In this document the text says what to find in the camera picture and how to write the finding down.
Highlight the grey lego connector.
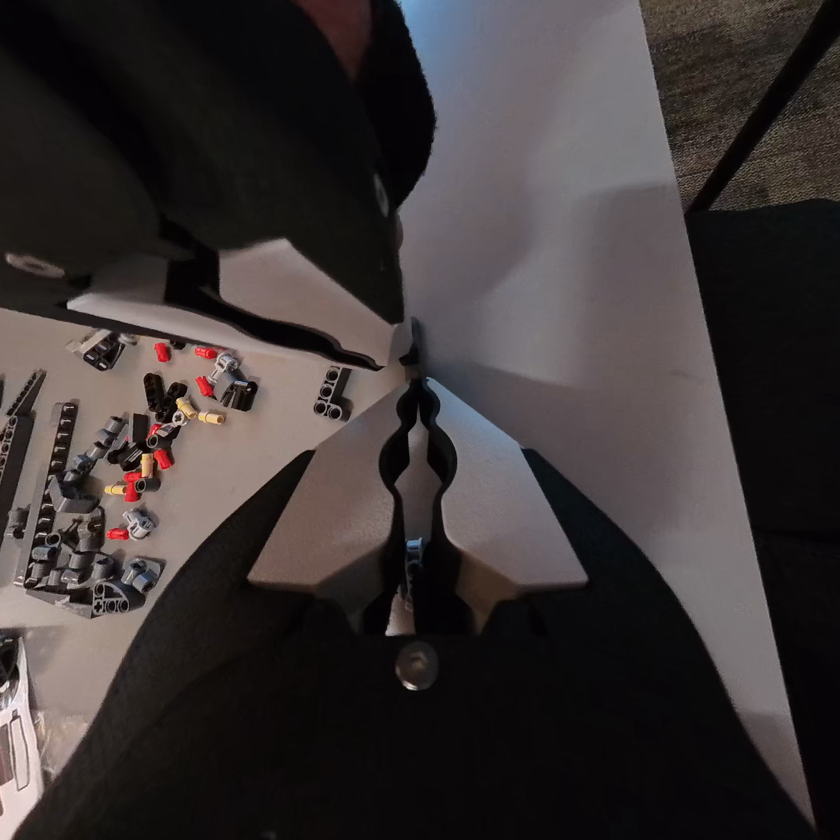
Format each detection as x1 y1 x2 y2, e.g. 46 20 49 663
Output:
403 536 427 614

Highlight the sticker sheet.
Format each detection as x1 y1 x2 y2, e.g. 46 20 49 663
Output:
0 631 46 818

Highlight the black chair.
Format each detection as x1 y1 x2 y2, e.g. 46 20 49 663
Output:
682 0 840 837

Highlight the group of grey lego beams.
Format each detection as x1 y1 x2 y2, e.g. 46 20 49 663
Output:
0 371 165 619

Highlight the small clear plastic bag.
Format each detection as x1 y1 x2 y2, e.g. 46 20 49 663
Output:
26 709 89 778

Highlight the pile of small coloured lego pieces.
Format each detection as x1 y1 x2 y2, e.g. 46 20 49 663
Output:
66 328 260 542

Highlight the person's right hand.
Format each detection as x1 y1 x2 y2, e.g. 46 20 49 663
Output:
295 0 376 81

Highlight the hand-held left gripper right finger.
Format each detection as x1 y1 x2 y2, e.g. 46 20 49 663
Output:
419 378 587 634

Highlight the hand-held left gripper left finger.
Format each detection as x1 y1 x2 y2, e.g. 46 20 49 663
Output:
248 381 421 634

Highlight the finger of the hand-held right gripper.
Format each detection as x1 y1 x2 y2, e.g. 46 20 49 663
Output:
218 238 413 368
66 255 388 373

